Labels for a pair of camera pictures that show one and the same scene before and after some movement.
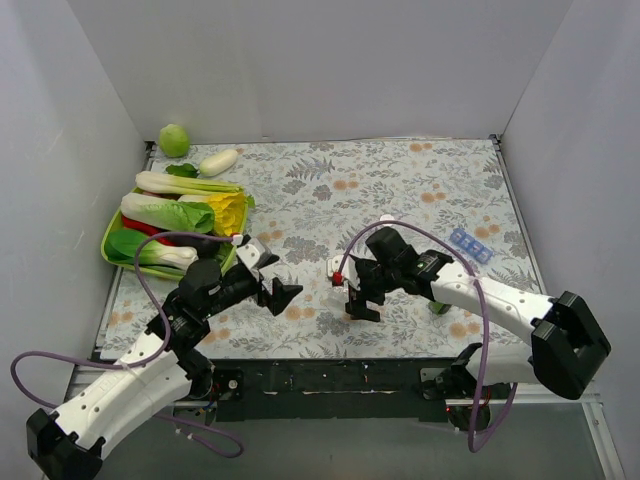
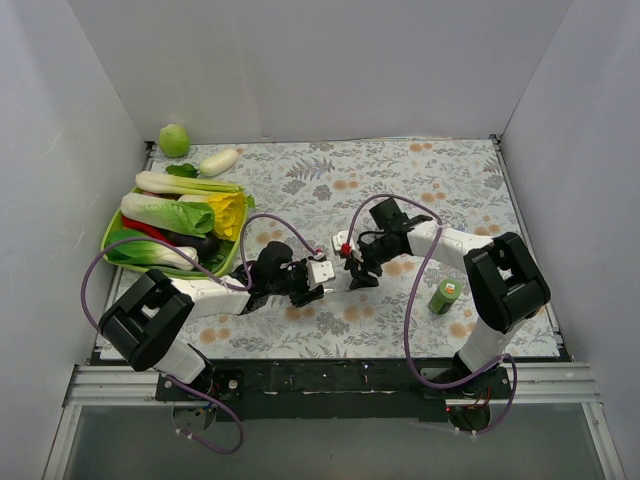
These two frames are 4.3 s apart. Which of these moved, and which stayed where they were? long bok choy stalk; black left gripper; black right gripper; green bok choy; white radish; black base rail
Moved: black left gripper; black right gripper
Stayed: green bok choy; white radish; long bok choy stalk; black base rail
